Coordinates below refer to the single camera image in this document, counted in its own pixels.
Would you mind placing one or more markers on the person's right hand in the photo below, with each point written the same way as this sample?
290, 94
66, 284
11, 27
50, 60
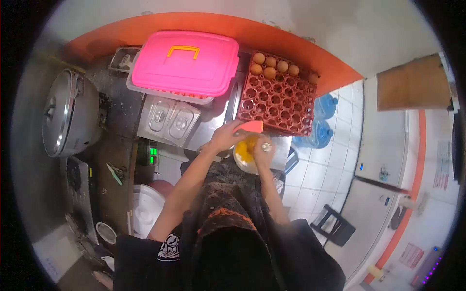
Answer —
263, 154

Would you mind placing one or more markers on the person's left hand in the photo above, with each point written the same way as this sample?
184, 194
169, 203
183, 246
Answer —
222, 137

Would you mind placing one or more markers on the person's left fingers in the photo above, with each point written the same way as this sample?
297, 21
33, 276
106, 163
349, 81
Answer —
236, 130

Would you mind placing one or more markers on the person's right fingers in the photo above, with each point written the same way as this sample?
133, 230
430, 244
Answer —
261, 143

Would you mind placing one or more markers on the bowl of beaten egg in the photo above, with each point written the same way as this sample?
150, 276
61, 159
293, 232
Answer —
241, 157

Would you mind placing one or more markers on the pink orange plastic piece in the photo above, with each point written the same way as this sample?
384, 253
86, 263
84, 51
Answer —
252, 126

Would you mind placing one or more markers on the red plastic egg tray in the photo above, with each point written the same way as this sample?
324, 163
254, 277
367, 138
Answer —
278, 102

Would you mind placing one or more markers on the lidded steel food pan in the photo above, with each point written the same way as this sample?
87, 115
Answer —
157, 116
182, 124

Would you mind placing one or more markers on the blue water jug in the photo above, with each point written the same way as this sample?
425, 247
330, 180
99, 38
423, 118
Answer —
326, 105
317, 134

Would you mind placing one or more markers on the group of brown eggs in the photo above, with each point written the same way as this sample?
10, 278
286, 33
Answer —
270, 67

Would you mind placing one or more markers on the clear box with pink lid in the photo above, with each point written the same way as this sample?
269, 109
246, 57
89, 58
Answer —
185, 65

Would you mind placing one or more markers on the digital scale with green display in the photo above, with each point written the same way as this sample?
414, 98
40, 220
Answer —
152, 154

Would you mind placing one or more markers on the red round container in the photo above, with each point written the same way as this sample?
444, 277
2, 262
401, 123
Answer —
163, 185

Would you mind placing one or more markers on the black plastic stool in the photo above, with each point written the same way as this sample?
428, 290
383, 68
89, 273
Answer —
333, 225

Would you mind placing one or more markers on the person's body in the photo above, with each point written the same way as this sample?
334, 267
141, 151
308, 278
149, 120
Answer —
233, 254

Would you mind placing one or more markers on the white plastic bucket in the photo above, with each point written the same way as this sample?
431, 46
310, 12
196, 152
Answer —
145, 211

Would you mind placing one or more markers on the small clear plastic container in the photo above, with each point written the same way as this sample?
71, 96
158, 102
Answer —
123, 60

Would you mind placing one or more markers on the brown wooden board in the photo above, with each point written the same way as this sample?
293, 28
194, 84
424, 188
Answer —
413, 83

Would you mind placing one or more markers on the round metal strainer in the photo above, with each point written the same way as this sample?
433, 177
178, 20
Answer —
106, 232

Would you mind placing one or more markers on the large silver rice cooker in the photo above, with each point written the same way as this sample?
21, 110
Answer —
71, 112

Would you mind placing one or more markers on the grey countertop cooker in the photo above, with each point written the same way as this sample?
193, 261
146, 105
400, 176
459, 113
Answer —
78, 189

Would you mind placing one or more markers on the red white wall poster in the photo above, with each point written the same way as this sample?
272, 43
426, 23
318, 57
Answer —
411, 255
442, 165

